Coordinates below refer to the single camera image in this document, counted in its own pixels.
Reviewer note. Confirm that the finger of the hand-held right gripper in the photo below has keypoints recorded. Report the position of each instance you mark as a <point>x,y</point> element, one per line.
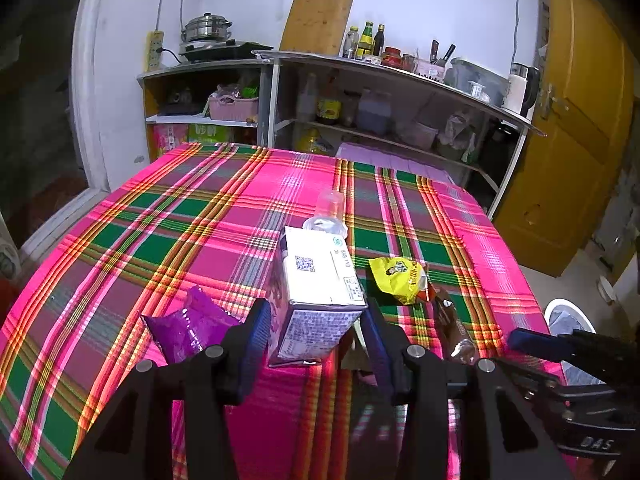
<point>537,344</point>
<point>537,385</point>

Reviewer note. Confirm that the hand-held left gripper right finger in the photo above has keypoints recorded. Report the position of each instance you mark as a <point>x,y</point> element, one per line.
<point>379,355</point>

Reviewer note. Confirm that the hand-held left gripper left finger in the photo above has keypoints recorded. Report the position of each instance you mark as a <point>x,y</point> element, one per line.
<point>252,347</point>

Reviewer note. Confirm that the white trash bin with liner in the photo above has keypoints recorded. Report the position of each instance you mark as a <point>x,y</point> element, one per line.
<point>565,315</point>

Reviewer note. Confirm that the purple snack wrapper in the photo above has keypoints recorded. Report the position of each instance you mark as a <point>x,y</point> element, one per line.
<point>190,330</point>

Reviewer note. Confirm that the brown snack wrapper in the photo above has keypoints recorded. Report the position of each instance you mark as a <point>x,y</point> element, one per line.
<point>450,330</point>

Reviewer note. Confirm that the yellow snack packet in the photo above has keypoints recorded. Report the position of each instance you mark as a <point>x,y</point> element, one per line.
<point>395,280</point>

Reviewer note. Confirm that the purple milk carton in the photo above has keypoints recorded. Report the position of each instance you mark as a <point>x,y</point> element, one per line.
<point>315,280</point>

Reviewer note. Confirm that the clear plastic cup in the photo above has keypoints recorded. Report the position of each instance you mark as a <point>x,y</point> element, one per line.
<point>327,215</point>

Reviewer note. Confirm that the pink plaid tablecloth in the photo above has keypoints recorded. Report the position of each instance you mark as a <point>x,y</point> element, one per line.
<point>150,220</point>

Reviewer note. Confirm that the storage box with purple lid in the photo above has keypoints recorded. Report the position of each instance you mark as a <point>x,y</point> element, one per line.
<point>390,160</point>

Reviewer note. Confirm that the wooden door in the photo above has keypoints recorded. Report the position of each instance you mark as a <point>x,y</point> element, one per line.
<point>575,135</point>

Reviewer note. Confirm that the green cardboard box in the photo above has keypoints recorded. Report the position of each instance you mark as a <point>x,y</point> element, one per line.
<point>210,134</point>

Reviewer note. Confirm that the pink cardboard box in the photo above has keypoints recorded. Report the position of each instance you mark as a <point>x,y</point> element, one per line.
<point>170,142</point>

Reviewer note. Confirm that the plastic bags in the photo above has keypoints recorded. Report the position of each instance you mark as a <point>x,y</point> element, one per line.
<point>455,130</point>

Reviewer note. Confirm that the pink plastic basket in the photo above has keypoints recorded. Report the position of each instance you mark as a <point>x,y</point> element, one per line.
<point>232,109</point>

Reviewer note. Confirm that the dark liquid jug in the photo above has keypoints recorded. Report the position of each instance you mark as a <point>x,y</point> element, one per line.
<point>374,115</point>

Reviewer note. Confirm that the soy sauce bottle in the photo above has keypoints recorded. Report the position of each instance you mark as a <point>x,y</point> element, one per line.
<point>329,107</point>

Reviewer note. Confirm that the white plastic bottle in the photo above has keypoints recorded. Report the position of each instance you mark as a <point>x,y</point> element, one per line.
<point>307,100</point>

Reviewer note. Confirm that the white electric kettle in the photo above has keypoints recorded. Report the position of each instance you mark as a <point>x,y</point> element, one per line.
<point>520,90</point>

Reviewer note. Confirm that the wooden shelf cabinet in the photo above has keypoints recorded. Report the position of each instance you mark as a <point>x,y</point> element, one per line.
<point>150,95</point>

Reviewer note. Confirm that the clear plastic container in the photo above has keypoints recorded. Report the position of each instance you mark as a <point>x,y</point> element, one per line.
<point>480,75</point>

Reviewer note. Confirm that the pink knife holder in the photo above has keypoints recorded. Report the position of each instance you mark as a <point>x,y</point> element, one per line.
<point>430,70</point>

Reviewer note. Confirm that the metal kitchen shelf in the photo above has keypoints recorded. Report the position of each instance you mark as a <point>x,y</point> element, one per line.
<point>350,64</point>

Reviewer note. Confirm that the red jar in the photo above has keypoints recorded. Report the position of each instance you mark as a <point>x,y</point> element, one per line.
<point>391,57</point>

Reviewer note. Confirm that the clear glass bottle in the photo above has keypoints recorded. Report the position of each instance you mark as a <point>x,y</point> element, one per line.
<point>352,44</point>

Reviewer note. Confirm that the dark sauce bottle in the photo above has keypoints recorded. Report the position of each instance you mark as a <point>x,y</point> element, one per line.
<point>379,42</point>

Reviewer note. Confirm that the yellow power strip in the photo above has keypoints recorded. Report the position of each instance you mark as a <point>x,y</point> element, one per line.
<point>154,50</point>

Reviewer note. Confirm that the steel pot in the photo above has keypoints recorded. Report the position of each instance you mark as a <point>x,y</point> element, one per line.
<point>205,29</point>

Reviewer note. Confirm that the wooden cutting board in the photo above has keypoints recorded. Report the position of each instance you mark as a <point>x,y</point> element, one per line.
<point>315,22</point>

